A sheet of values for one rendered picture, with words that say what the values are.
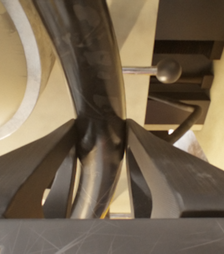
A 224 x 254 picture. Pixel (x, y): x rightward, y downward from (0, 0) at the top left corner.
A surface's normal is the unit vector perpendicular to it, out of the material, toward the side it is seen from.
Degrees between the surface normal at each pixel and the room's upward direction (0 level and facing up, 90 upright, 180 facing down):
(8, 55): 120
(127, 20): 90
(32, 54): 90
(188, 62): 90
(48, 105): 90
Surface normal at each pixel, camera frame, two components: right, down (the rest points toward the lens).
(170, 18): 0.02, 0.58
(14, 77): 0.49, 0.61
